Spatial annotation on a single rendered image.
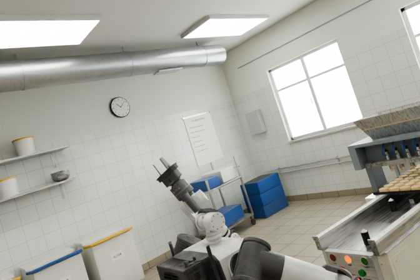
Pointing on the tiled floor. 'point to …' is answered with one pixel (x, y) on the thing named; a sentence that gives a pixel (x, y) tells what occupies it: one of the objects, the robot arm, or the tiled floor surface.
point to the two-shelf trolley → (224, 202)
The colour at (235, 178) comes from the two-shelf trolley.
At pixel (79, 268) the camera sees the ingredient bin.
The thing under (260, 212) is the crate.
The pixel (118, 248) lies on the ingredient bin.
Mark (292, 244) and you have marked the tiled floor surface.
